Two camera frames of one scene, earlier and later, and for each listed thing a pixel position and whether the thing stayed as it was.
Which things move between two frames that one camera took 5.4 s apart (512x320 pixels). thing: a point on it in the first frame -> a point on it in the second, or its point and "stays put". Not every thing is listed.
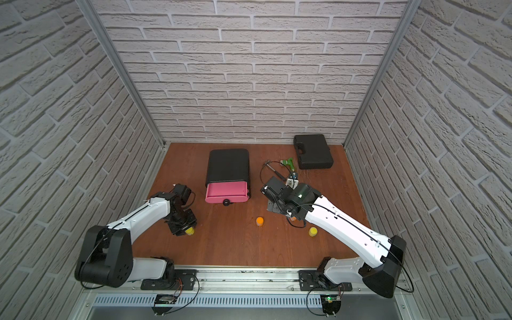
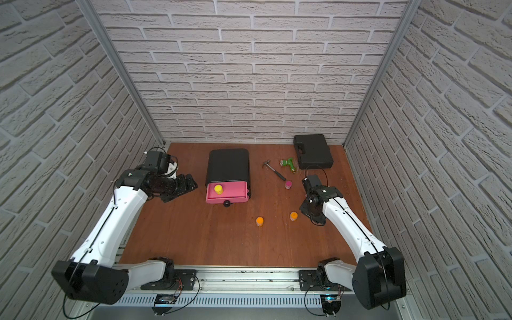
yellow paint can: (190, 231) -> (219, 189)
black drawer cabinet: (228, 176) stays put
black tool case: (313, 151) stays put
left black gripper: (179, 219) -> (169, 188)
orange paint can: (259, 221) stays put
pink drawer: (233, 191) stays put
